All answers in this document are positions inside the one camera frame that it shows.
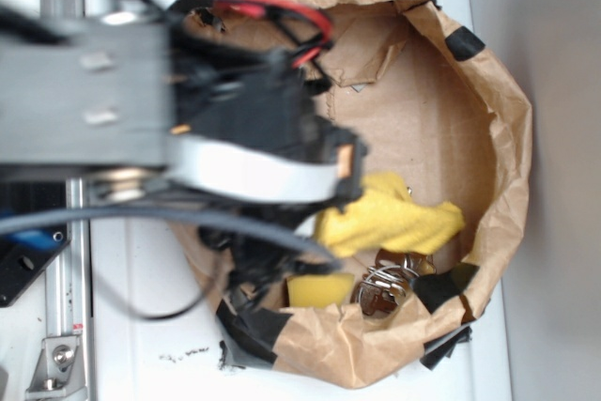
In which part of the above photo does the aluminium rail frame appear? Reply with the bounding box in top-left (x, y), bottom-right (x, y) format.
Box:
top-left (31, 0), bottom-right (97, 400)

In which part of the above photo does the brown paper bag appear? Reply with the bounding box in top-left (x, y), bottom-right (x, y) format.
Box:
top-left (209, 0), bottom-right (532, 389)

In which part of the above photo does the yellow cloth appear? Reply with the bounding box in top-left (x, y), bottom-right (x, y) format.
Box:
top-left (314, 172), bottom-right (466, 258)

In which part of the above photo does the yellow sponge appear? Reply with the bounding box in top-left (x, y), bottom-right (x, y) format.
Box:
top-left (286, 272), bottom-right (355, 308)

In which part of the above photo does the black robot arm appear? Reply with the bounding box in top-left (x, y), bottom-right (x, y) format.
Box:
top-left (1, 0), bottom-right (365, 208)

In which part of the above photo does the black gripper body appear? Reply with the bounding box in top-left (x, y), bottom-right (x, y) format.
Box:
top-left (168, 48), bottom-right (365, 206)

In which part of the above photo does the silver key bunch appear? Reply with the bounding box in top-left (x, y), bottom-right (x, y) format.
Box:
top-left (350, 249), bottom-right (437, 318)

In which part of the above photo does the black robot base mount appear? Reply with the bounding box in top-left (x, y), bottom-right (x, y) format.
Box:
top-left (1, 226), bottom-right (69, 308)

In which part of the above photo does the grey ribbon cable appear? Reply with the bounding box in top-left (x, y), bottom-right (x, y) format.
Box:
top-left (166, 135), bottom-right (353, 203)

